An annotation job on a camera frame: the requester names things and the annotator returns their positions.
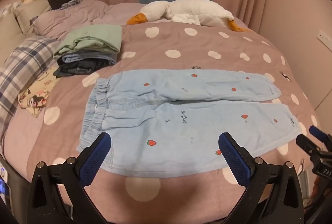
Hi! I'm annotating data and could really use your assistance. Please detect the beige pillow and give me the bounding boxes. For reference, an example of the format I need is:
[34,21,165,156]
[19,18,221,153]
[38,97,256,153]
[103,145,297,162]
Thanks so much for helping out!
[13,0,52,35]

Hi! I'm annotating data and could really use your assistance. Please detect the pink bed sheet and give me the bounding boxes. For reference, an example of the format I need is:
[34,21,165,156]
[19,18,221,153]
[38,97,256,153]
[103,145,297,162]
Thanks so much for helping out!
[5,99,52,162]

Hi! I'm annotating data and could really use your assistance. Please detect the folded blue garment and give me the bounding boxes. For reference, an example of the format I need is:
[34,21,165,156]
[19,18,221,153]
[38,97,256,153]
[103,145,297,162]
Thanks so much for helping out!
[61,51,118,65]

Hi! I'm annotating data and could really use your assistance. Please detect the mauve polka dot blanket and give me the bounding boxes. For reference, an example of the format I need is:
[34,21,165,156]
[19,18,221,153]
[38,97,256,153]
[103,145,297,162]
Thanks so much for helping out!
[26,19,325,209]

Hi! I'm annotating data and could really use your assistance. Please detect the plaid cloth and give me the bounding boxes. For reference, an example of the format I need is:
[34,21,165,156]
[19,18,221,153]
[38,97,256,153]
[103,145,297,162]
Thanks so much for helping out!
[0,36,61,131]

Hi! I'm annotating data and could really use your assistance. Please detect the beige padded headboard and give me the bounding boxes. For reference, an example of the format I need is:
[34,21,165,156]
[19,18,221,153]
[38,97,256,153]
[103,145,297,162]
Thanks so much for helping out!
[0,10,29,58]

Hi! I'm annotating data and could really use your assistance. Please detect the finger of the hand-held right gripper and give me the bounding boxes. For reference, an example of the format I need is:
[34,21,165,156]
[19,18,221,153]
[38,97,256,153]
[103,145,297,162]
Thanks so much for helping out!
[309,125,332,148]
[296,134,325,159]

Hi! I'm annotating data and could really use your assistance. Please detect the white goose plush toy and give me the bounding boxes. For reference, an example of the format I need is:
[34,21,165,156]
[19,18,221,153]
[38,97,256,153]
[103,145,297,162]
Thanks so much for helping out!
[127,0,251,32]

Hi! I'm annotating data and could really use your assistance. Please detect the cartoon printed cloth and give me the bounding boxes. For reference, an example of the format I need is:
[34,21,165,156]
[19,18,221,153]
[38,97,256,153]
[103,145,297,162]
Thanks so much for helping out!
[18,66,63,118]

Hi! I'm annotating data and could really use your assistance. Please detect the striped blue garment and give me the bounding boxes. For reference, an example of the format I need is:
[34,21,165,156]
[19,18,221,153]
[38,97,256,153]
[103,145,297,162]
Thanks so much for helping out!
[60,0,81,10]

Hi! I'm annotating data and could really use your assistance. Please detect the folded dark garment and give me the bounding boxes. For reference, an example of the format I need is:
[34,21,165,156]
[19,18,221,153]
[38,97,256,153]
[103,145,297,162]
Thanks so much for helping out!
[53,58,109,78]

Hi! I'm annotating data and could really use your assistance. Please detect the folded green garment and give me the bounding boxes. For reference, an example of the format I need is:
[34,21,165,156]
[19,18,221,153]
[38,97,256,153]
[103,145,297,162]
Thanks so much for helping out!
[53,25,123,56]

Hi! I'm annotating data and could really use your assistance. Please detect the light blue strawberry print pants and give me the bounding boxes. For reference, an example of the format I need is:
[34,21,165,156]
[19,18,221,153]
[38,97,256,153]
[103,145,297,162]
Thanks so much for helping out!
[76,68,303,178]

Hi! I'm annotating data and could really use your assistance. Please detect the lilac quilt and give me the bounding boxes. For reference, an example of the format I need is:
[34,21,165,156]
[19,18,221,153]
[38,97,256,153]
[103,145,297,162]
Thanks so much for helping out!
[31,0,146,41]

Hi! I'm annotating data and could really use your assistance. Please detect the black device with blue light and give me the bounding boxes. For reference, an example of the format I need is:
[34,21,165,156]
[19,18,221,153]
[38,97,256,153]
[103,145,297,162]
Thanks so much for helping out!
[0,159,13,204]

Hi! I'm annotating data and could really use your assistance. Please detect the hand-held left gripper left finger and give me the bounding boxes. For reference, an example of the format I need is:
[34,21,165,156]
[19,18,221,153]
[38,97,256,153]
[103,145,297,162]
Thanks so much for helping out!
[27,132,112,224]

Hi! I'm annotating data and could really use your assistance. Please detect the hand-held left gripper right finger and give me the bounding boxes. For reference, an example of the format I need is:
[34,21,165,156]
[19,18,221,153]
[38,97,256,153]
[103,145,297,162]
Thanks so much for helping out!
[218,132,305,224]

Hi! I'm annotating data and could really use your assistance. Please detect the white wall socket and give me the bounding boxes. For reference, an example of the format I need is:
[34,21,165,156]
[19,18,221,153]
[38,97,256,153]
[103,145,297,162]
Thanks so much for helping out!
[318,30,332,51]

